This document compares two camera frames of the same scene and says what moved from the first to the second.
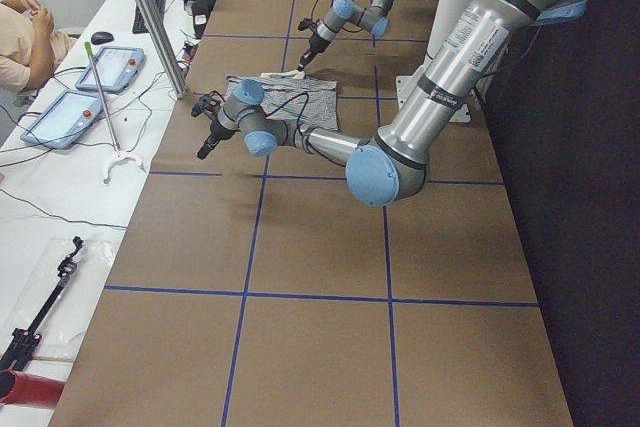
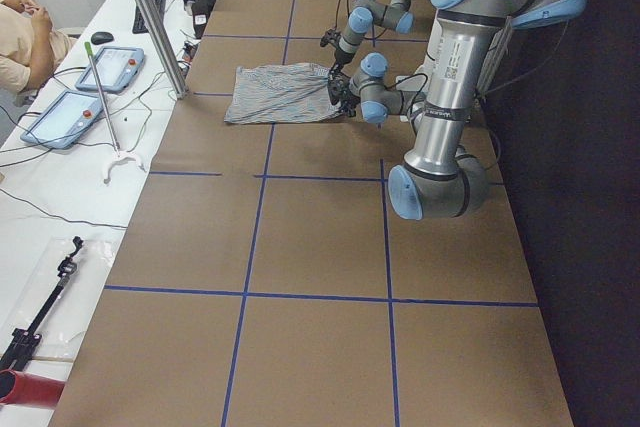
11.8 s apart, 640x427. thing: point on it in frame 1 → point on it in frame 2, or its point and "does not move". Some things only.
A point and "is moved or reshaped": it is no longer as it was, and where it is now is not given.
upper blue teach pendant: [116, 69] does not move
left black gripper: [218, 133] → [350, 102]
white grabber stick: [129, 156] does not move
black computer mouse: [101, 37] does not move
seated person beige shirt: [31, 47] does not move
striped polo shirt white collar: [296, 97] is moved or reshaped
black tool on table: [23, 341] does not move
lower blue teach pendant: [63, 120] does not move
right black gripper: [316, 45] → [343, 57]
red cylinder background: [20, 388] does not move
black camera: [207, 105] → [338, 86]
